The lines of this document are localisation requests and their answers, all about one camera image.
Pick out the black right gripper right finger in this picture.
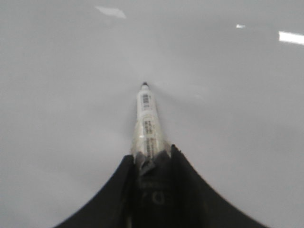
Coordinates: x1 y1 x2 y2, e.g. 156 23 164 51
171 144 266 228

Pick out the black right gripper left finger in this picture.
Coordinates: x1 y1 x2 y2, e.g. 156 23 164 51
56 155 138 228

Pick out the white whiteboard marker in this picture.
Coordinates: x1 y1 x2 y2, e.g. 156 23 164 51
131 82 171 176

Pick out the white glossy whiteboard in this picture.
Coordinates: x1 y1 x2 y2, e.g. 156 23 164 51
0 0 304 228

